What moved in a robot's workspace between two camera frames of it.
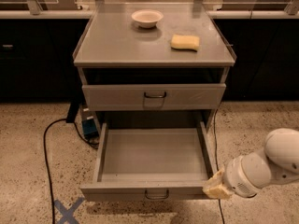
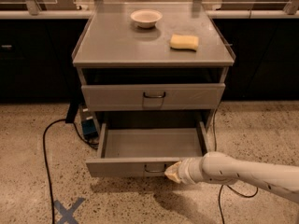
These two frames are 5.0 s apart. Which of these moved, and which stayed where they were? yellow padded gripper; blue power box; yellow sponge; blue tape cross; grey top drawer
Moved: yellow padded gripper
Stayed: blue power box; yellow sponge; blue tape cross; grey top drawer
